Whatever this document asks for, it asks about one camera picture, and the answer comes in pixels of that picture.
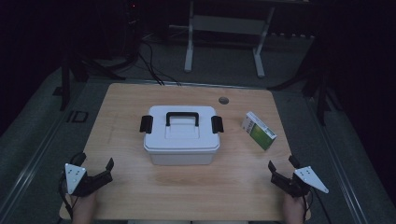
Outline green and white carton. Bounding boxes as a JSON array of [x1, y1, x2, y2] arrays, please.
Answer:
[[241, 111, 277, 151]]

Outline person's right hand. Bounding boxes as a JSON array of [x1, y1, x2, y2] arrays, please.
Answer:
[[282, 193, 311, 224]]

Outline left hand-held gripper cable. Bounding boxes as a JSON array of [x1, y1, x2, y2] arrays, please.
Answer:
[[58, 174, 78, 220]]

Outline black floor cables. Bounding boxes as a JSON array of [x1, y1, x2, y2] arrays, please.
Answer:
[[136, 40, 182, 87]]

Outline hand-held gripper cable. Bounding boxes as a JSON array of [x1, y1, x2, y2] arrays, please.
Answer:
[[58, 174, 78, 220], [303, 188, 332, 224]]

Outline black tripod stand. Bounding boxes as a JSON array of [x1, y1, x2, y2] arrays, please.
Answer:
[[267, 36, 344, 126], [59, 52, 126, 112]]

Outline person's left hand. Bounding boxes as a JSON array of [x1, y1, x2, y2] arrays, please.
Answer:
[[72, 190, 97, 224]]

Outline white plastic storage box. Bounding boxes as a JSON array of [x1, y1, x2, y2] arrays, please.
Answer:
[[143, 146, 220, 166]]

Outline right hand-held gripper cable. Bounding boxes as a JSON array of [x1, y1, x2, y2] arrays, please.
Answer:
[[303, 188, 332, 224]]

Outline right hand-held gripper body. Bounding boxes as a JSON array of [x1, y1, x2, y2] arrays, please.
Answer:
[[270, 166, 330, 199]]

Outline white lid with black handle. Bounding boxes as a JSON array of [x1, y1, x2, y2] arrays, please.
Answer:
[[139, 105, 225, 154]]

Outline white metal stand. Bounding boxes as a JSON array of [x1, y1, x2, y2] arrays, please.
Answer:
[[184, 0, 276, 78]]

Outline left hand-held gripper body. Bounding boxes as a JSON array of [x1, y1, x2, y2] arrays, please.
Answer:
[[62, 162, 114, 198]]

